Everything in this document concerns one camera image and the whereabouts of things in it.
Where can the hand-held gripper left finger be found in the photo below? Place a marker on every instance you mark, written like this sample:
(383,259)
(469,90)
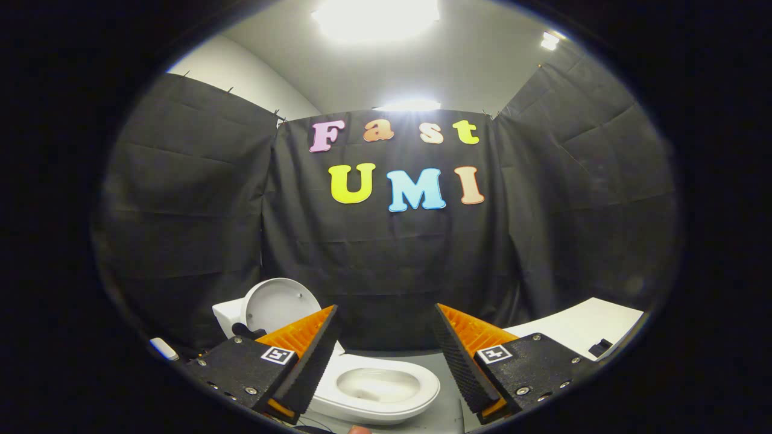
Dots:
(310,361)

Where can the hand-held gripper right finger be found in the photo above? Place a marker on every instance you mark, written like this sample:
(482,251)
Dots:
(461,361)

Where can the white toilet lid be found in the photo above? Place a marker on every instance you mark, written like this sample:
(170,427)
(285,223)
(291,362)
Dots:
(277,304)

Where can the white toilet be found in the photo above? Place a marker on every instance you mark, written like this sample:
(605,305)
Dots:
(422,395)

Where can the black backdrop cloth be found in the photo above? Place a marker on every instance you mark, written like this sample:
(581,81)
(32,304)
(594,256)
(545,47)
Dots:
(398,271)

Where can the white drawer cabinet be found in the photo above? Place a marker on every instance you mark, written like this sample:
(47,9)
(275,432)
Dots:
(579,325)

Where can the black object on cabinet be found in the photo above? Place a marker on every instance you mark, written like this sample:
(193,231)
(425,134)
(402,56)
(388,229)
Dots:
(601,348)

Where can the small white object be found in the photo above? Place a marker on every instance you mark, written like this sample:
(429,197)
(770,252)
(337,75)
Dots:
(164,349)

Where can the ceiling light behind cloth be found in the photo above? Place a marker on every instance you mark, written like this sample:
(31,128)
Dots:
(409,105)

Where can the small ceiling light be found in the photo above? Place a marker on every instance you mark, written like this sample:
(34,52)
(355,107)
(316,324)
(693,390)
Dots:
(549,41)

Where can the large ceiling light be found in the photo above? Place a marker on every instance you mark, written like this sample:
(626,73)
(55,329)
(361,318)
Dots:
(377,18)

